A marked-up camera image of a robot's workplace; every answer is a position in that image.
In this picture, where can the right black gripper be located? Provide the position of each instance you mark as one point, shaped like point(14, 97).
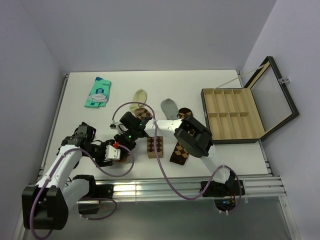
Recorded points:
point(120, 138)

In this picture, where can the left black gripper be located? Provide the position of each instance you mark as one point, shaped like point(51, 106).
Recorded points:
point(101, 161)

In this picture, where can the brown tan argyle sock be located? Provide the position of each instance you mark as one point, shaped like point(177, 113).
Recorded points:
point(142, 113)

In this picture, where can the orange green argyle sock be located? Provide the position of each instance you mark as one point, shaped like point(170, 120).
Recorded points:
point(124, 154)

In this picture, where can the black compartment storage box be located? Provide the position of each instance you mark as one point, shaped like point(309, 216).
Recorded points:
point(252, 113)

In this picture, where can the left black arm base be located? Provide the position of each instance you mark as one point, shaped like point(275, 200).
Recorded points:
point(92, 203)

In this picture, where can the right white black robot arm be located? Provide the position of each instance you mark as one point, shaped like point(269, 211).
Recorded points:
point(194, 137)

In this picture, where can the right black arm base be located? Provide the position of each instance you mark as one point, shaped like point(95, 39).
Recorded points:
point(226, 196)

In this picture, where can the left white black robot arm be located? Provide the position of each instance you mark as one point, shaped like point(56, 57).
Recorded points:
point(46, 205)

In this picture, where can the cream ankle sock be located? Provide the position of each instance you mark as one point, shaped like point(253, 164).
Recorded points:
point(139, 97)

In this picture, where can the grey ankle sock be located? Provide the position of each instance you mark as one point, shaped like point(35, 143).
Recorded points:
point(170, 109)

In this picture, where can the teal patterned sock pair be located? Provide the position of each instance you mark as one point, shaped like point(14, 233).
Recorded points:
point(99, 94)

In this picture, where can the dark brown argyle sock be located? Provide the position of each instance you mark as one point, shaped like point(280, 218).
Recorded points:
point(179, 155)

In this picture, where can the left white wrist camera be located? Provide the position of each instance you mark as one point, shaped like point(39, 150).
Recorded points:
point(112, 153)

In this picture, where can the metal wall latch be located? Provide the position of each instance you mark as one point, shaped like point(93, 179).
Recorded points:
point(284, 81)

